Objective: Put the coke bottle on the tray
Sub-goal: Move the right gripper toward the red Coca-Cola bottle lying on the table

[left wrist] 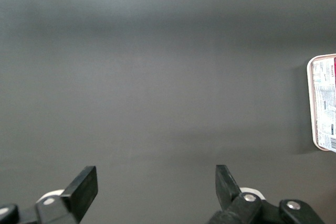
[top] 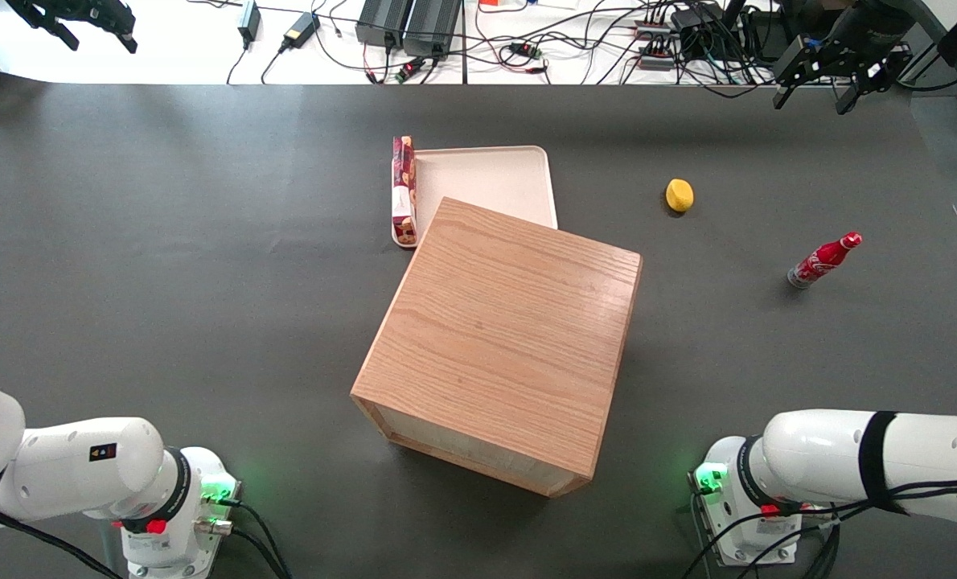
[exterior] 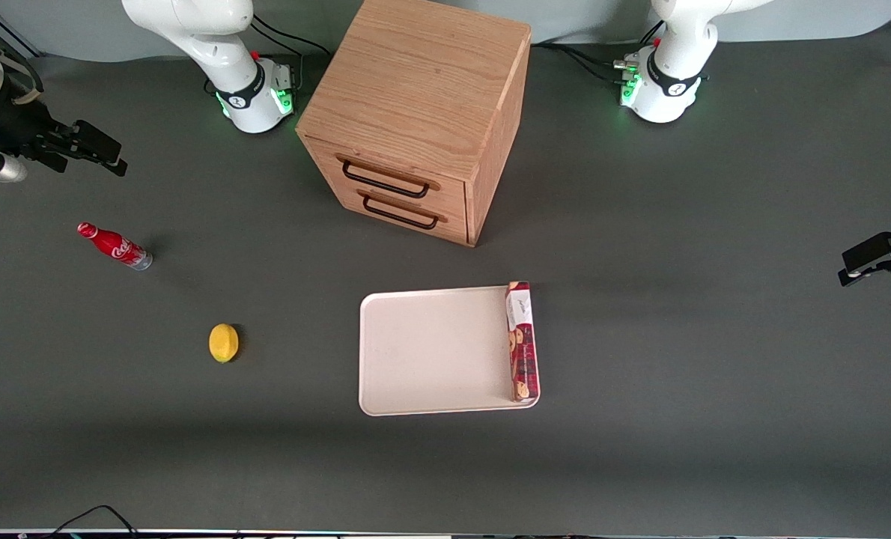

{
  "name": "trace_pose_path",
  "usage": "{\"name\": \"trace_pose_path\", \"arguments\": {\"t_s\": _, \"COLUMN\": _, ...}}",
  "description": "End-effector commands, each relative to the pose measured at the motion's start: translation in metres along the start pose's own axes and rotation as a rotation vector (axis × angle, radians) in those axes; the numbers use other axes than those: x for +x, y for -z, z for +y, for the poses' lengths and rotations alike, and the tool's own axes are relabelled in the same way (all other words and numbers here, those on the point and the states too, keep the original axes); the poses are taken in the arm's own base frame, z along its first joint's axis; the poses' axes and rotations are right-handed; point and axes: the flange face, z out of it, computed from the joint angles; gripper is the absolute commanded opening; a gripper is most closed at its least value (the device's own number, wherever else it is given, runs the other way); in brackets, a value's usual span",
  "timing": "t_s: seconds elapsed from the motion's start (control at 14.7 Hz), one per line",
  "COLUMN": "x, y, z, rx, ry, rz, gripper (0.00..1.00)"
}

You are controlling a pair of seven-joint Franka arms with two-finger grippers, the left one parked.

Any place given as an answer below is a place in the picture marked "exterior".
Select yellow lemon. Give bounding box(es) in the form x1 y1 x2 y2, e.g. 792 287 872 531
208 323 241 365

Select black cables at left arm base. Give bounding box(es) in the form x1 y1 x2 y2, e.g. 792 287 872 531
532 21 665 85

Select dark grey table mat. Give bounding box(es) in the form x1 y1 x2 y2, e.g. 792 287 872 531
0 26 891 535

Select black cables at right arm base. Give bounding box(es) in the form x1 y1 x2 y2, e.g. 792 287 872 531
249 13 334 83

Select red coke bottle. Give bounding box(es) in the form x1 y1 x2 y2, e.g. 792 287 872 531
77 222 154 272

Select black wire drawer handle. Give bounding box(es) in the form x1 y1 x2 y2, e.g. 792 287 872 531
361 195 441 231
341 159 431 200

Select black cables at arm base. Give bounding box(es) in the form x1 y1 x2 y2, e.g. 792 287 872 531
249 13 334 83
532 21 665 85

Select thin black table edge cable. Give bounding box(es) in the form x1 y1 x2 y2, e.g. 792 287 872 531
37 505 141 539

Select red cookie box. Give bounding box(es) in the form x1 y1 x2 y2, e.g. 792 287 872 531
505 281 541 404

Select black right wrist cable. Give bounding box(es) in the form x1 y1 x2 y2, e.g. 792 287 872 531
0 51 45 106

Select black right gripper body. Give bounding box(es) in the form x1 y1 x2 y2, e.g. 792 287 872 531
0 96 81 174

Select wooden drawer cabinet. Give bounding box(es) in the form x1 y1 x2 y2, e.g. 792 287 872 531
295 0 532 249

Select white plastic tray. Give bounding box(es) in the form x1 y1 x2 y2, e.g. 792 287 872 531
358 284 541 417

